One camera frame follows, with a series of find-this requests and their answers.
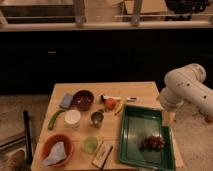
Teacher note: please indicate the metal cup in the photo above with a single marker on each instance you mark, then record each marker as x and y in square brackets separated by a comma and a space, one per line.
[97, 119]

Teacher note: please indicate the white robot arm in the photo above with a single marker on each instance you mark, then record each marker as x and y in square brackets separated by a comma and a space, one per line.
[185, 84]

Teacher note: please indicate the red tomato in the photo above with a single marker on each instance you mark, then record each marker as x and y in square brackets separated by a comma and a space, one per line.
[110, 104]

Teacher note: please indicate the yellow banana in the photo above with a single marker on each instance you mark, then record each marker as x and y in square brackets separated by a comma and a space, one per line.
[119, 107]

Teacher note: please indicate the dark red bowl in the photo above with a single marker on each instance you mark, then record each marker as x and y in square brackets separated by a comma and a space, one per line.
[82, 100]

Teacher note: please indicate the blue sponge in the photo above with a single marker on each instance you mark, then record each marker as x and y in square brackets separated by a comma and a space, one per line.
[66, 101]

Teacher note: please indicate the white cup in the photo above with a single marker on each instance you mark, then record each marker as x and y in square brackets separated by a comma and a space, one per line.
[72, 118]

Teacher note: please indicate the green cup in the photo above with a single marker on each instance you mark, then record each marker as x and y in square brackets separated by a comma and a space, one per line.
[90, 145]

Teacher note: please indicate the green plastic tray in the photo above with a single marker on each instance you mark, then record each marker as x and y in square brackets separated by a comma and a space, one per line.
[137, 124]

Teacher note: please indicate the green cucumber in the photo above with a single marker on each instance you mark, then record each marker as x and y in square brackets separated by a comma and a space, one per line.
[53, 119]

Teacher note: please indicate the bunch of dark grapes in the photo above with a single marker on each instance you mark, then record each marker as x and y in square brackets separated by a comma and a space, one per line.
[153, 143]

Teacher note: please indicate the orange bowl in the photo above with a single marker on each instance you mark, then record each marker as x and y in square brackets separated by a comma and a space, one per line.
[48, 144]

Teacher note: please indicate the white cloth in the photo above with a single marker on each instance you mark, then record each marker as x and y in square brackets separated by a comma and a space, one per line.
[56, 155]

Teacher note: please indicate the black pole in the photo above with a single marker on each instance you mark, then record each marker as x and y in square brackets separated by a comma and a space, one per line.
[27, 133]

